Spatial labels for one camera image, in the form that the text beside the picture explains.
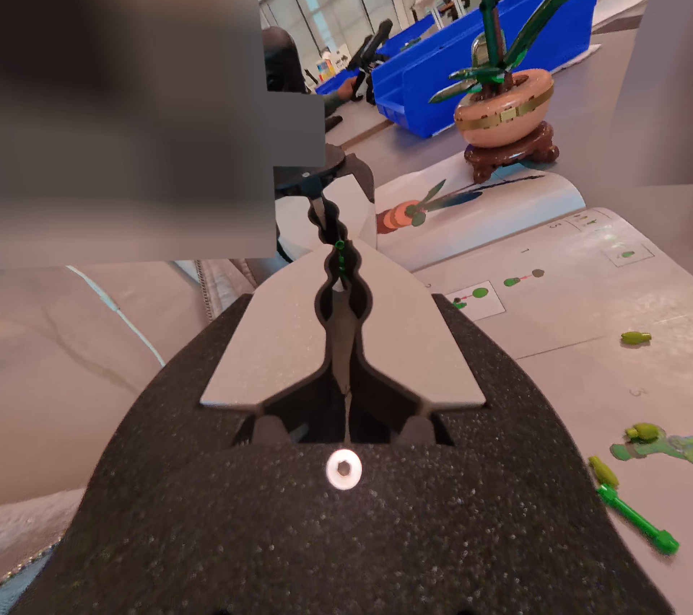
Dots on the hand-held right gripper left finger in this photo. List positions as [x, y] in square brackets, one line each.
[265, 344]

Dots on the grey desk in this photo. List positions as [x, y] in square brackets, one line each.
[584, 112]

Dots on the colourful small box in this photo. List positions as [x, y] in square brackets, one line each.
[324, 69]

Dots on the long green toy stem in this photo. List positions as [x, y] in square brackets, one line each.
[636, 517]

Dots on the beige shirt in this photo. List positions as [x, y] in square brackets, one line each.
[81, 355]

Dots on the small green toy stem piece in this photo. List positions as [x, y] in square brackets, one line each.
[341, 260]

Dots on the toy brick potted plant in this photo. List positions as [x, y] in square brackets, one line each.
[503, 112]

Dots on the yellow-green toy bud piece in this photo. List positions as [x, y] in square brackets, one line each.
[602, 471]
[636, 338]
[644, 432]

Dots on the open instruction booklet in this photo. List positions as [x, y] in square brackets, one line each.
[568, 312]

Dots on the small blue plastic bin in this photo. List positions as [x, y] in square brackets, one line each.
[403, 39]

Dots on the large blue plastic bin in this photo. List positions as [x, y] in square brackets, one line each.
[427, 90]

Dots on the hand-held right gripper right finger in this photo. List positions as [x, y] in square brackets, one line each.
[417, 344]

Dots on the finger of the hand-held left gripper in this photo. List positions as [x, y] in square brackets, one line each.
[295, 228]
[357, 204]

